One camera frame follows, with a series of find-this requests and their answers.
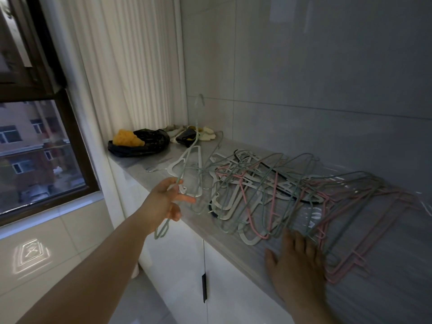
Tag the person's left hand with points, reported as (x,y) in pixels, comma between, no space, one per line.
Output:
(158,205)

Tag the person's right hand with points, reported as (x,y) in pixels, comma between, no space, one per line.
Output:
(297,273)

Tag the person's right little finger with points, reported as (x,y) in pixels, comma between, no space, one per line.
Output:
(321,273)

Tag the person's left thumb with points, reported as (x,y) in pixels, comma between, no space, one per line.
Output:
(171,184)

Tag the person's right middle finger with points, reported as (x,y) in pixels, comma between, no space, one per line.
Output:
(300,244)

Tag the person's right thumb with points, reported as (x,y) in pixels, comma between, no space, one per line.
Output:
(272,260)

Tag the person's right forearm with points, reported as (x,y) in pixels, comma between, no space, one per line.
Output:
(312,315)

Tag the person's left forearm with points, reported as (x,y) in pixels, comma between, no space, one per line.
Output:
(91,273)

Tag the black plastic bag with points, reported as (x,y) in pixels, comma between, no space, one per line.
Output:
(148,145)

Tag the small black pouch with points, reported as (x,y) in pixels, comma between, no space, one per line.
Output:
(185,136)

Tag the pile of mixed hangers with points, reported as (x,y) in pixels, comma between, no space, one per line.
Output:
(270,195)

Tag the white cloth items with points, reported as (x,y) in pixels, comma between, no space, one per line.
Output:
(206,133)

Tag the yellow sponge lump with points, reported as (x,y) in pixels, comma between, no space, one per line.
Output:
(126,138)

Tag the white vertical pipe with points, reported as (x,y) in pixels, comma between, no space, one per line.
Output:
(180,57)

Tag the white pleated curtain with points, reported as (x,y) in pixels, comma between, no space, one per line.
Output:
(128,64)

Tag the brick building outside window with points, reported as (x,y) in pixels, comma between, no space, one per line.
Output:
(30,155)

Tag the dark brown window frame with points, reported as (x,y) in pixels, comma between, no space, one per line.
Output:
(72,138)

